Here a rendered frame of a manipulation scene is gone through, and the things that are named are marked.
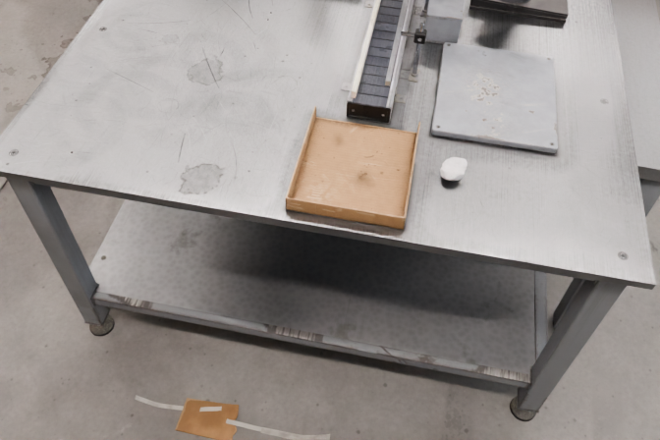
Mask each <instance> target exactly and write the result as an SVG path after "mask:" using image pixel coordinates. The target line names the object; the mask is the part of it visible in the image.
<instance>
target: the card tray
mask: <svg viewBox="0 0 660 440"><path fill-rule="evenodd" d="M419 127H420V122H419V123H418V128H417V133H415V132H408V131H402V130H395V129H389V128H382V127H376V126H369V125H364V124H357V123H351V122H344V121H338V120H331V119H325V118H319V117H316V106H314V109H313V112H312V115H311V118H310V121H309V124H308V128H307V131H306V134H305V137H304V140H303V143H302V148H301V152H300V155H299V158H298V161H297V164H296V167H295V170H294V173H293V177H292V180H291V182H290V185H289V188H288V191H287V194H286V209H287V210H293V211H298V212H304V213H309V214H315V215H321V216H327V217H333V218H339V219H344V220H350V221H356V222H361V223H367V224H373V225H378V226H384V227H390V228H396V229H402V230H404V227H405V221H406V215H407V209H408V203H409V196H410V190H411V183H412V177H413V165H414V159H415V153H416V147H417V140H418V134H419Z"/></svg>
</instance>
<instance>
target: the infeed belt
mask: <svg viewBox="0 0 660 440"><path fill-rule="evenodd" d="M402 5H403V0H381V2H380V6H379V10H378V14H377V18H376V21H375V25H374V29H373V33H372V37H371V40H370V44H369V47H368V51H367V55H366V59H365V63H364V67H363V70H362V74H361V78H360V82H359V86H358V90H357V96H356V98H353V102H352V103H353V104H358V105H365V106H372V107H378V108H385V109H386V104H387V100H388V95H389V90H390V86H389V85H385V81H386V76H387V72H388V67H389V63H390V58H391V54H392V49H393V45H394V40H395V36H396V31H397V26H398V22H399V17H400V14H401V9H402Z"/></svg>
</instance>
